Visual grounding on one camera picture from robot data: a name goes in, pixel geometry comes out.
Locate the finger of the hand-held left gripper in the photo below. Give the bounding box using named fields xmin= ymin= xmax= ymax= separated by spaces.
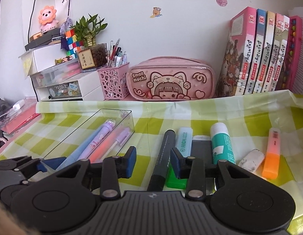
xmin=0 ymin=155 xmax=67 ymax=177

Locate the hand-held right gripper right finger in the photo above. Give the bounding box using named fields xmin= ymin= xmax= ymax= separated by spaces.
xmin=171 ymin=147 xmax=261 ymax=200

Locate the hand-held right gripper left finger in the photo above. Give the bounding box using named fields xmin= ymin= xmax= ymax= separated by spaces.
xmin=54 ymin=146 xmax=137 ymax=199

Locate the black marker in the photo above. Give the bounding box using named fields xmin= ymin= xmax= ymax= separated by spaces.
xmin=147 ymin=129 xmax=177 ymax=191

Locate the green highlighter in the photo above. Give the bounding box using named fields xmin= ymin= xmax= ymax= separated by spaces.
xmin=165 ymin=127 xmax=193 ymax=190

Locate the pale blue pen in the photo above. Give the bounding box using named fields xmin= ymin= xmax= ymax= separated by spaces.
xmin=57 ymin=125 xmax=105 ymax=170

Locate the small purple pen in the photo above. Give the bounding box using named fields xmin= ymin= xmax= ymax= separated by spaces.
xmin=110 ymin=127 xmax=131 ymax=152

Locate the black lead case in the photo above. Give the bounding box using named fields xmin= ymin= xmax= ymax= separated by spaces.
xmin=191 ymin=135 xmax=213 ymax=191

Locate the pink pen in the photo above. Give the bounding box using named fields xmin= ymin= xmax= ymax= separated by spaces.
xmin=89 ymin=127 xmax=125 ymax=163

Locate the clear plastic organizer box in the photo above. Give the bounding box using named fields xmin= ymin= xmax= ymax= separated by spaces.
xmin=40 ymin=108 xmax=135 ymax=170

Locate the green and white glue stick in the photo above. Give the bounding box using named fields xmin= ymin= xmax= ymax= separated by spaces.
xmin=210 ymin=122 xmax=237 ymax=164

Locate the orange highlighter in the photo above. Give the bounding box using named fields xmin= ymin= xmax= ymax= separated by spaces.
xmin=262 ymin=127 xmax=281 ymax=179

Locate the pink folder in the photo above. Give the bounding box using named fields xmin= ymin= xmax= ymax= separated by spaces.
xmin=0 ymin=105 xmax=42 ymax=135

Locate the white eraser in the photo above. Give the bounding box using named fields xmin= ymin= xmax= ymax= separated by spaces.
xmin=237 ymin=149 xmax=265 ymax=172

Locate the green checkered tablecloth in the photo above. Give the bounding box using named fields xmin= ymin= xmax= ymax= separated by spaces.
xmin=0 ymin=89 xmax=303 ymax=235

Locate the pink perforated pen holder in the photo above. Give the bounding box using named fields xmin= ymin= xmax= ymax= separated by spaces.
xmin=96 ymin=62 xmax=130 ymax=101

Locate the pink cartoon pencil case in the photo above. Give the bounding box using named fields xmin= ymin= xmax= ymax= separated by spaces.
xmin=126 ymin=57 xmax=216 ymax=101

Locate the white drawer organizer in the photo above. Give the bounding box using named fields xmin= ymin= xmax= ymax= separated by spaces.
xmin=30 ymin=65 xmax=104 ymax=102

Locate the clear lidded storage box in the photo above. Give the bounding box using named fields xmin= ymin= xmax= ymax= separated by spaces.
xmin=30 ymin=61 xmax=82 ymax=87

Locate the clear holder with yellow notes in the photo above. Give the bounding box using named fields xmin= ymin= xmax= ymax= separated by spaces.
xmin=19 ymin=50 xmax=34 ymax=79

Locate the small figurine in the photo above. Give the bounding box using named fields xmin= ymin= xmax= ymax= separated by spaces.
xmin=55 ymin=56 xmax=72 ymax=65

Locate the white box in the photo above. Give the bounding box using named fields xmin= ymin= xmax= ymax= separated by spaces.
xmin=32 ymin=44 xmax=69 ymax=75

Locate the bunch of pens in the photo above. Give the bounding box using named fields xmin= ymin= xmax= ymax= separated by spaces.
xmin=106 ymin=39 xmax=129 ymax=68

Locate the pink book with cat cover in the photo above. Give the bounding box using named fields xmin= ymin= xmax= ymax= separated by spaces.
xmin=215 ymin=7 xmax=257 ymax=98

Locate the glass plant vase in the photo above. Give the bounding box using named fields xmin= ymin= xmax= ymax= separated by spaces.
xmin=89 ymin=43 xmax=108 ymax=69

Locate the wooden framed sign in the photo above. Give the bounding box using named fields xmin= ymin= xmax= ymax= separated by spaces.
xmin=77 ymin=49 xmax=94 ymax=70

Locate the black flat box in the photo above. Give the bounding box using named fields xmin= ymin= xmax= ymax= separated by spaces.
xmin=24 ymin=28 xmax=66 ymax=52

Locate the colourful puzzle cube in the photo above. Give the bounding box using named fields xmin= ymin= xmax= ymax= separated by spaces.
xmin=65 ymin=29 xmax=85 ymax=54

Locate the blue spine book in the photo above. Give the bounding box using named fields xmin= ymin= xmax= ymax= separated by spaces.
xmin=248 ymin=8 xmax=268 ymax=95

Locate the green bamboo plant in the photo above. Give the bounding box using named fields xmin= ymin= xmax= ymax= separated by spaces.
xmin=69 ymin=13 xmax=109 ymax=48

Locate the purple pouch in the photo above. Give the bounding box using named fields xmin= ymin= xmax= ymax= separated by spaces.
xmin=60 ymin=17 xmax=74 ymax=32

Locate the pink lion toy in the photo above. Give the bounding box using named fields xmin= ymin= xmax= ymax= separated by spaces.
xmin=38 ymin=5 xmax=59 ymax=33

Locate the pink and beige spine book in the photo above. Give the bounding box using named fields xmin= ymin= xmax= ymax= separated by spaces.
xmin=270 ymin=13 xmax=285 ymax=92

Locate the white spine book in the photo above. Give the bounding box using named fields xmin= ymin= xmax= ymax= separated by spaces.
xmin=276 ymin=15 xmax=290 ymax=91

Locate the beaver wall sticker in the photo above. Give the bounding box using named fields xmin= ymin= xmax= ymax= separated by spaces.
xmin=150 ymin=7 xmax=163 ymax=19

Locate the pink abacus frame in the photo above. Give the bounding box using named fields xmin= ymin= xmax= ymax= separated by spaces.
xmin=282 ymin=15 xmax=303 ymax=91

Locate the black cable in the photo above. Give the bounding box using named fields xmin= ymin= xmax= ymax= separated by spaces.
xmin=28 ymin=0 xmax=42 ymax=38

